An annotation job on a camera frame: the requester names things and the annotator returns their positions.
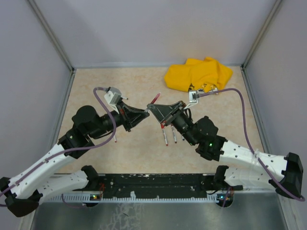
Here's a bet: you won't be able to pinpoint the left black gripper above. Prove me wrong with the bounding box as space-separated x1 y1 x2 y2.
90 98 150 139

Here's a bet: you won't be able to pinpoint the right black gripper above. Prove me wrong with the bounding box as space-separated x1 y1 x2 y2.
148 101 199 146

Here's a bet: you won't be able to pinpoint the dark red pen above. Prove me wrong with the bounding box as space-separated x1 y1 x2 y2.
144 93 161 112

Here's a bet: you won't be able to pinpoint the white pen red tip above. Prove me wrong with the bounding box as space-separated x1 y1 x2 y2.
162 128 168 146

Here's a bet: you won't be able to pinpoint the white pen blue markings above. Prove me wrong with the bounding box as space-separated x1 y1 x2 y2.
171 125 177 144

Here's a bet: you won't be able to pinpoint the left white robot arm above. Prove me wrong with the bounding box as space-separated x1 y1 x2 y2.
0 101 149 217

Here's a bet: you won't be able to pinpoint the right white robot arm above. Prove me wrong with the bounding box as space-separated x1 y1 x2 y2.
147 101 304 200

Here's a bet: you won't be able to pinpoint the yellow folded t-shirt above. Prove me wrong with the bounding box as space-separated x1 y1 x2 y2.
164 57 233 92

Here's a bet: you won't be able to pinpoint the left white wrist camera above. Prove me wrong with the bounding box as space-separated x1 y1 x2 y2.
104 87 122 114

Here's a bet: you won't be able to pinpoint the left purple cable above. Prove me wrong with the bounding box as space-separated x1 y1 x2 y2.
0 87 118 209

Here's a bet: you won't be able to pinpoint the purple cable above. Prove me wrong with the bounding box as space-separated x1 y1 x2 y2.
0 87 118 209
199 88 307 202

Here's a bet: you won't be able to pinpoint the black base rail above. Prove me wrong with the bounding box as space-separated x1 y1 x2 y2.
78 173 229 198

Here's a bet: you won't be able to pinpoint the white slotted cable duct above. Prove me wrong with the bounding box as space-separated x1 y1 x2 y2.
63 192 225 203

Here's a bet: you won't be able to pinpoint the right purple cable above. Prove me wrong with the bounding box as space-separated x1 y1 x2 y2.
199 88 307 202

